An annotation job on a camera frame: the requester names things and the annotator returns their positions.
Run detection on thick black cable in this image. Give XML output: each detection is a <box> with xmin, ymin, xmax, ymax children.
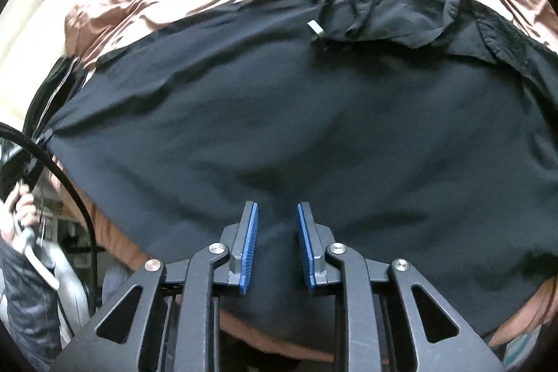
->
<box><xmin>0</xmin><ymin>123</ymin><xmax>103</xmax><ymax>316</ymax></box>

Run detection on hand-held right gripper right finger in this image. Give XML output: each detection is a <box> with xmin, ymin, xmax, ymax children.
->
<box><xmin>296</xmin><ymin>202</ymin><xmax>506</xmax><ymax>372</ymax></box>

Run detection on black pants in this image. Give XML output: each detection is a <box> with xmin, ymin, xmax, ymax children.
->
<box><xmin>48</xmin><ymin>0</ymin><xmax>558</xmax><ymax>344</ymax></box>

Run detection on black bag on bed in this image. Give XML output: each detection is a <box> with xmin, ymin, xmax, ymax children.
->
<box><xmin>24</xmin><ymin>56</ymin><xmax>85</xmax><ymax>146</ymax></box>

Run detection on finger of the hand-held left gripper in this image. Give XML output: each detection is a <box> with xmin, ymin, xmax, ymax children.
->
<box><xmin>27</xmin><ymin>127</ymin><xmax>56</xmax><ymax>164</ymax></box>

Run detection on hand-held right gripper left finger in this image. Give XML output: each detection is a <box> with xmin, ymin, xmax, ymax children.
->
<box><xmin>50</xmin><ymin>201</ymin><xmax>260</xmax><ymax>372</ymax></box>

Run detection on person's left hand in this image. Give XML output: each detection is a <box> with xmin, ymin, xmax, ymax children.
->
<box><xmin>2</xmin><ymin>184</ymin><xmax>38</xmax><ymax>244</ymax></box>

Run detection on cream padded headboard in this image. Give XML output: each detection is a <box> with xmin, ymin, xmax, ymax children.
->
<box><xmin>0</xmin><ymin>0</ymin><xmax>131</xmax><ymax>124</ymax></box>

